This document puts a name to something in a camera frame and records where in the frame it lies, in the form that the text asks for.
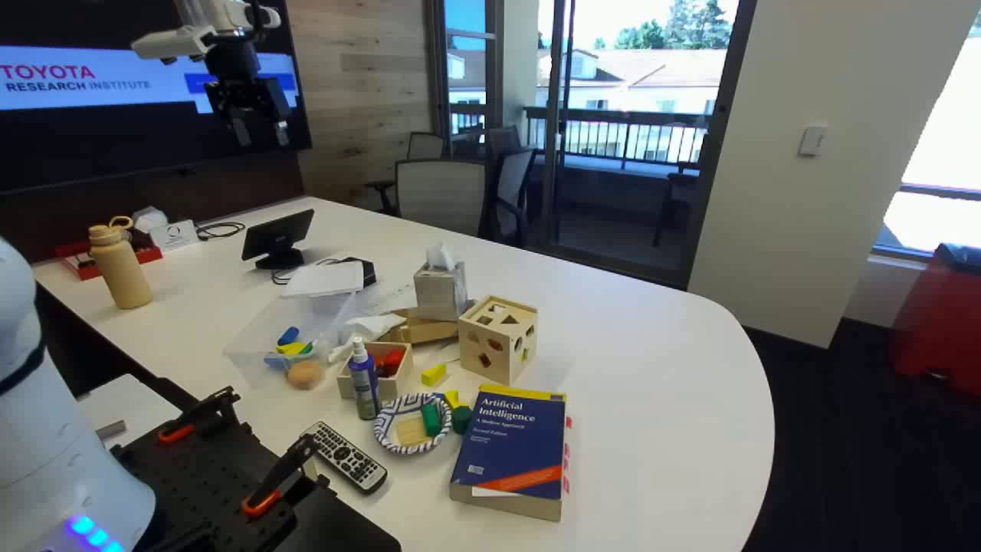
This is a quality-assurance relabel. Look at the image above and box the coiled grey cable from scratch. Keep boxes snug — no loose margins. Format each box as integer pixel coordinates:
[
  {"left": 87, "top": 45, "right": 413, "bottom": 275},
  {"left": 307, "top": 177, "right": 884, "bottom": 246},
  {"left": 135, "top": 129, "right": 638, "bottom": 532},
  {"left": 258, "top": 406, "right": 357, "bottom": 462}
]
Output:
[{"left": 192, "top": 218, "right": 249, "bottom": 246}]

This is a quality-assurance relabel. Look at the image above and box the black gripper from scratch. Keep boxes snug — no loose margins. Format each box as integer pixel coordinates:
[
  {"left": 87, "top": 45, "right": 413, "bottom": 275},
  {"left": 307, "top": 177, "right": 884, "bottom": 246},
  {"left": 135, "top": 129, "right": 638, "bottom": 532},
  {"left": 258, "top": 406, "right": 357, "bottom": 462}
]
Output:
[{"left": 202, "top": 36, "right": 301, "bottom": 154}]

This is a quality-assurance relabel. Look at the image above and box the red armchair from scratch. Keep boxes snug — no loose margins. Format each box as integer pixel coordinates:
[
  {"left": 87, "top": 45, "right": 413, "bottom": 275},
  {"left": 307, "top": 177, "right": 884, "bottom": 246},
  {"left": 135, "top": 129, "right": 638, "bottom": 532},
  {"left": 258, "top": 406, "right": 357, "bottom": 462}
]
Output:
[{"left": 884, "top": 242, "right": 981, "bottom": 406}]

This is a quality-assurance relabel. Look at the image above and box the black tablet on stand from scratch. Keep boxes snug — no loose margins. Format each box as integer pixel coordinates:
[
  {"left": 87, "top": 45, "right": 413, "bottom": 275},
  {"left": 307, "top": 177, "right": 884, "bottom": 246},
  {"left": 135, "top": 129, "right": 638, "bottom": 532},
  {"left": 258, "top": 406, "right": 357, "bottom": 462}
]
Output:
[{"left": 240, "top": 206, "right": 317, "bottom": 274}]

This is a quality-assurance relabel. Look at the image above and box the tan wooden block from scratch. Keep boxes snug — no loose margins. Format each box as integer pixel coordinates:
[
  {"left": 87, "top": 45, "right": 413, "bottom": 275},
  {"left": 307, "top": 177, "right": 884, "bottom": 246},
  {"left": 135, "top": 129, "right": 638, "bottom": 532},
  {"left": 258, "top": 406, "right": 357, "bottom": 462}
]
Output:
[{"left": 393, "top": 411, "right": 429, "bottom": 450}]

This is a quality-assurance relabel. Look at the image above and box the flat red tray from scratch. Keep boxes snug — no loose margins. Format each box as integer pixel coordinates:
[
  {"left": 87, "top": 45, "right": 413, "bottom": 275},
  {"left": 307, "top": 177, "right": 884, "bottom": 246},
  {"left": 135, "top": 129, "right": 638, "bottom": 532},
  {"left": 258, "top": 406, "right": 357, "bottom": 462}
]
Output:
[{"left": 57, "top": 241, "right": 168, "bottom": 285}]

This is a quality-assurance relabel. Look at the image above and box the white container lid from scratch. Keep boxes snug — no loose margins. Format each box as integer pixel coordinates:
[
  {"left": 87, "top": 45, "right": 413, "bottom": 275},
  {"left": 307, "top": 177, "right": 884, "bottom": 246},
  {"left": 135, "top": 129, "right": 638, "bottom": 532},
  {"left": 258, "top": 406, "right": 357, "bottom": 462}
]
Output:
[{"left": 278, "top": 257, "right": 371, "bottom": 304}]

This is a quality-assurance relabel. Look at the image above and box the white napkin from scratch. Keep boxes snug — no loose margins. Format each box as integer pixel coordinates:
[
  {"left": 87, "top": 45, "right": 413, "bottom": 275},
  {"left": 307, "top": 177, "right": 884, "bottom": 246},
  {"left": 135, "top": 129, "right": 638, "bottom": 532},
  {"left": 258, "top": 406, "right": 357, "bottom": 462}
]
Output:
[{"left": 347, "top": 310, "right": 410, "bottom": 345}]

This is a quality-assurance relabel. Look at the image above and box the wooden shape sorter cube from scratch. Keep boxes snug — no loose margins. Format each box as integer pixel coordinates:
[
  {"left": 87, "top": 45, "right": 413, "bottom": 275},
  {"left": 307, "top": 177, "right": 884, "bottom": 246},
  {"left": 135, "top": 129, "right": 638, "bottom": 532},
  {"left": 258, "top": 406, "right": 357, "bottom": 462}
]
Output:
[{"left": 452, "top": 296, "right": 543, "bottom": 391}]

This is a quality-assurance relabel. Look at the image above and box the brown cardboard box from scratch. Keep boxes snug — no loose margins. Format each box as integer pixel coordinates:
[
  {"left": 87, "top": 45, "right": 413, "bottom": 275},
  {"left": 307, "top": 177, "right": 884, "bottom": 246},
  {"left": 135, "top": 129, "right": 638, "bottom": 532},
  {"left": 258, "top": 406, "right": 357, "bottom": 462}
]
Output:
[{"left": 381, "top": 301, "right": 477, "bottom": 351}]

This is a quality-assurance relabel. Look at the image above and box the orange handled bar clamp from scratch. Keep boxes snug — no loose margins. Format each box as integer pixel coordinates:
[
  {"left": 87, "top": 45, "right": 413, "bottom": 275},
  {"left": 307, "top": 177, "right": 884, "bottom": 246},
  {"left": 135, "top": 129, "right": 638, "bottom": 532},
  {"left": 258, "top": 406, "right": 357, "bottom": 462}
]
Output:
[
  {"left": 240, "top": 433, "right": 320, "bottom": 525},
  {"left": 149, "top": 383, "right": 245, "bottom": 450}
]

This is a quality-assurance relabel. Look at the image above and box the grey tissue box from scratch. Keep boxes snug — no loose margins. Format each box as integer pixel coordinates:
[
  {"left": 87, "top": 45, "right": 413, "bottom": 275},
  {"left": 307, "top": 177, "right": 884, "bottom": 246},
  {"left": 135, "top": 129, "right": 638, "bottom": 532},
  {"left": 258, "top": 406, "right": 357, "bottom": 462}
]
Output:
[{"left": 410, "top": 242, "right": 474, "bottom": 324}]

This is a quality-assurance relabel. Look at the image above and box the balcony railing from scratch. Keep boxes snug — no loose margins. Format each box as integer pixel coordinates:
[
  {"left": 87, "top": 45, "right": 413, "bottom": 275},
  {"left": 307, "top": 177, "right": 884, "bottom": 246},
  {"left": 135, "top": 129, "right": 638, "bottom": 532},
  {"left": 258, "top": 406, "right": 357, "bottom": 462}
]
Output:
[{"left": 517, "top": 106, "right": 714, "bottom": 171}]

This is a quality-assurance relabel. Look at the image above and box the beige water bottle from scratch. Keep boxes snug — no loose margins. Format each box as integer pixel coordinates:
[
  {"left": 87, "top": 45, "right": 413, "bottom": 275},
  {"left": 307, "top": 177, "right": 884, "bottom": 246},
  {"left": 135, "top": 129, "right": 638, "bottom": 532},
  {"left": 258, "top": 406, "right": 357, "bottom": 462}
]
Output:
[{"left": 86, "top": 212, "right": 155, "bottom": 314}]

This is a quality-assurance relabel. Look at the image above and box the small white box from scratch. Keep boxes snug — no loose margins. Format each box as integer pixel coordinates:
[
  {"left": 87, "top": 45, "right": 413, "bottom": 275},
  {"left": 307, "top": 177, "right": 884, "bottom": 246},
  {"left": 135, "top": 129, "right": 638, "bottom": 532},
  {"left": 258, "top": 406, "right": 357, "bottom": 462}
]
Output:
[{"left": 130, "top": 206, "right": 202, "bottom": 256}]

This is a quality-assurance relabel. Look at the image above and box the black robot mounting board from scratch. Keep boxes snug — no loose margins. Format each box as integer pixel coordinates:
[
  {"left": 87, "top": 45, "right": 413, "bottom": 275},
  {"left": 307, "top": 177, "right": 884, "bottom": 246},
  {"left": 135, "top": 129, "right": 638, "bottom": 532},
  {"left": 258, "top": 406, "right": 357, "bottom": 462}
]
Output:
[{"left": 110, "top": 407, "right": 403, "bottom": 552}]

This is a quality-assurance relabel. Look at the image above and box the white wall light switch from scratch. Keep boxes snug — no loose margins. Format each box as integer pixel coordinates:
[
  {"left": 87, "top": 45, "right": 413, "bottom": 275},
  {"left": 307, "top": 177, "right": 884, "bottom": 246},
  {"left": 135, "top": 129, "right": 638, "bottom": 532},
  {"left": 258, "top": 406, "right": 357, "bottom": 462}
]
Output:
[{"left": 793, "top": 120, "right": 831, "bottom": 161}]

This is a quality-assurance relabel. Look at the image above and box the blue striped paper plate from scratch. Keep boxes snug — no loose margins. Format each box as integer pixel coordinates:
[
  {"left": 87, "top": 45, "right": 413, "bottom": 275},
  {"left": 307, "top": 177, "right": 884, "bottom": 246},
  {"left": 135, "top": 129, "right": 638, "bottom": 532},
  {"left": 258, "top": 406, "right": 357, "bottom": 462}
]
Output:
[{"left": 371, "top": 394, "right": 456, "bottom": 462}]

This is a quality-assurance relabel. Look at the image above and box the open wooden block box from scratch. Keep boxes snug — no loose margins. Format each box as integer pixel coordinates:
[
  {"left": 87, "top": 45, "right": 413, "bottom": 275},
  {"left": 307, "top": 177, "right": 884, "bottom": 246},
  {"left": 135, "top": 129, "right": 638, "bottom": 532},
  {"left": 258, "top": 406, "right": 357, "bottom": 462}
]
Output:
[{"left": 335, "top": 339, "right": 413, "bottom": 406}]

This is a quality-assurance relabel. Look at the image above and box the wall television screen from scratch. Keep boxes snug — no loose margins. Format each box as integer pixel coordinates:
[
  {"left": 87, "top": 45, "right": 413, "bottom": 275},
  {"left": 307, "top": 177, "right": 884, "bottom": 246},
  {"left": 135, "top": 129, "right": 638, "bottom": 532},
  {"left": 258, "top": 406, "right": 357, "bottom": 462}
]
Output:
[{"left": 0, "top": 0, "right": 311, "bottom": 198}]

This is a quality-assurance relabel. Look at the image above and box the grey mesh office chair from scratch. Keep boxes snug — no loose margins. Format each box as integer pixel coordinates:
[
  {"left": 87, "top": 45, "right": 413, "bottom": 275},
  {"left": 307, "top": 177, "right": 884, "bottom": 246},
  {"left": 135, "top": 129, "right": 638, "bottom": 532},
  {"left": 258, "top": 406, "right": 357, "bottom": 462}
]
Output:
[{"left": 389, "top": 156, "right": 494, "bottom": 241}]

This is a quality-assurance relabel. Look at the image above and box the round wooden ball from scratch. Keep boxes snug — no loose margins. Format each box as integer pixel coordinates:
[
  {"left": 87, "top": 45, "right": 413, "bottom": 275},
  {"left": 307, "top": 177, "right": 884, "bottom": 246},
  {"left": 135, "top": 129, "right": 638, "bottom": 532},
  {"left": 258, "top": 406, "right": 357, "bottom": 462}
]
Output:
[{"left": 286, "top": 356, "right": 328, "bottom": 397}]

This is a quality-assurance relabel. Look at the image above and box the black office chair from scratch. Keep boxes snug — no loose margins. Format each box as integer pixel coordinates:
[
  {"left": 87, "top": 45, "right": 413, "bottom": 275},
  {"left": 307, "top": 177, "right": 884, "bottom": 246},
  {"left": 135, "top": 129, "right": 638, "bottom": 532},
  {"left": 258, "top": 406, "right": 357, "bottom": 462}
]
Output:
[{"left": 480, "top": 147, "right": 539, "bottom": 248}]

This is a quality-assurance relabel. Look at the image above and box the blue artificial intelligence book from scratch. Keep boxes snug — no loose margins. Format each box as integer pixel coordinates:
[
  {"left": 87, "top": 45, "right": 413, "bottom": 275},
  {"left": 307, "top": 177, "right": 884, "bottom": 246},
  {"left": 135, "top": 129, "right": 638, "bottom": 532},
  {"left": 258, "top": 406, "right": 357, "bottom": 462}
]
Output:
[{"left": 446, "top": 381, "right": 569, "bottom": 525}]

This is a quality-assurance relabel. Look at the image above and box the grey remote control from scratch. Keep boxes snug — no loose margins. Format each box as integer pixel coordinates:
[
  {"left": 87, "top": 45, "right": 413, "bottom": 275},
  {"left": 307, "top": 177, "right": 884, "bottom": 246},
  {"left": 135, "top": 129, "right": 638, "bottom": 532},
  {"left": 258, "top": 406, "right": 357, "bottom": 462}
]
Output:
[{"left": 304, "top": 421, "right": 393, "bottom": 501}]

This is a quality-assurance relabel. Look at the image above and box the clear spray bottle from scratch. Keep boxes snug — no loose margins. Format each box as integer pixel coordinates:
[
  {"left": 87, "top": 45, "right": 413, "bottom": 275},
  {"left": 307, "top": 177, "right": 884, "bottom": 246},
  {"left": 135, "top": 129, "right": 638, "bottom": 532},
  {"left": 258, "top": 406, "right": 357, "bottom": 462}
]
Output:
[{"left": 341, "top": 336, "right": 383, "bottom": 424}]

